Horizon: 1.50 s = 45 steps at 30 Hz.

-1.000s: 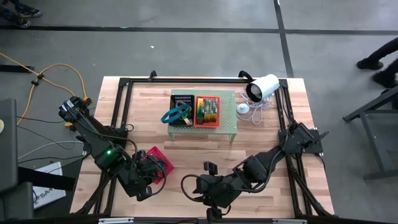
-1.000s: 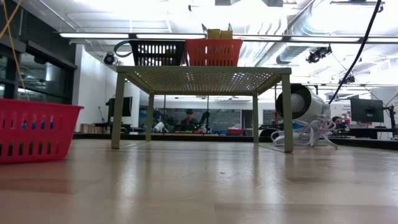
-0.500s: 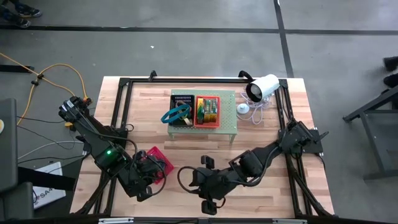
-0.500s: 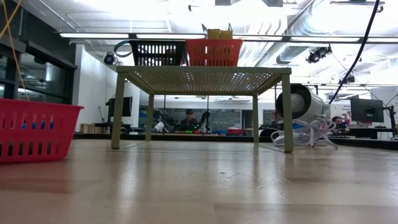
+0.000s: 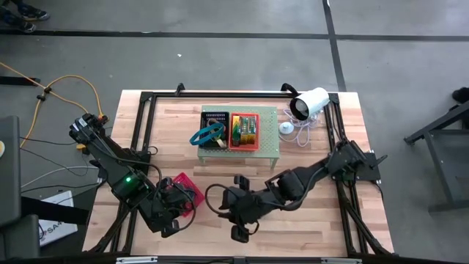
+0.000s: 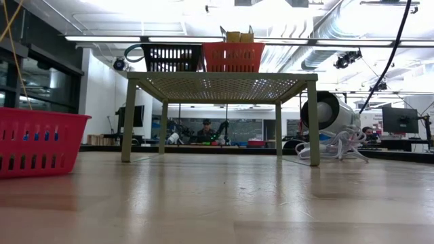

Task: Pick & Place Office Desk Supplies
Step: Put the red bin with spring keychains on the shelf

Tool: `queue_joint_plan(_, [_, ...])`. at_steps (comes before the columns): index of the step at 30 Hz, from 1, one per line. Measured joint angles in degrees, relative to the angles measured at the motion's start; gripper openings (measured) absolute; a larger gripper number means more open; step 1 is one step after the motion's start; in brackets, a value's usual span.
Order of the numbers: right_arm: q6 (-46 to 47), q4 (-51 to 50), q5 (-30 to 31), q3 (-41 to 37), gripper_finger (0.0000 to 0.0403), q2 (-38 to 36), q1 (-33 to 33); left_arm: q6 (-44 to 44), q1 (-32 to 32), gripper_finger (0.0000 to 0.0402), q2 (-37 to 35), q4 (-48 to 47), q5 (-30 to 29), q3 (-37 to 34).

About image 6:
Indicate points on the black ceiling-mounted camera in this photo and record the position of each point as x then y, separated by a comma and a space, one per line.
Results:
347, 58

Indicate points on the yellow crayon box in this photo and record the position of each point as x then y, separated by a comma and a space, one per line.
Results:
233, 37

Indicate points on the red plastic basket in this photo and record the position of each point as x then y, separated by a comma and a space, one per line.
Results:
37, 145

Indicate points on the orange plastic basket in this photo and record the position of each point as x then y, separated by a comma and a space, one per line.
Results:
233, 57

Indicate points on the green perforated metal shelf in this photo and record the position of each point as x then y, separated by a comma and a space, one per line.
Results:
220, 86

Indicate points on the black plastic basket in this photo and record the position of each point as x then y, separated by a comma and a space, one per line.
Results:
171, 57

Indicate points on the person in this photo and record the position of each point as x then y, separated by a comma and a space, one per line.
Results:
206, 133
369, 133

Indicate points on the computer monitor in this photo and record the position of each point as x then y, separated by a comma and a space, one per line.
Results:
400, 120

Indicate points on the black round wall camera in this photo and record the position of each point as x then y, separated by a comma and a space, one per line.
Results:
119, 63

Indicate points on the dark background monitor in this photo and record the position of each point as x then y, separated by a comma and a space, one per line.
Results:
137, 116

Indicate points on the white desk lamp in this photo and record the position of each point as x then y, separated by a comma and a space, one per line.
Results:
335, 113

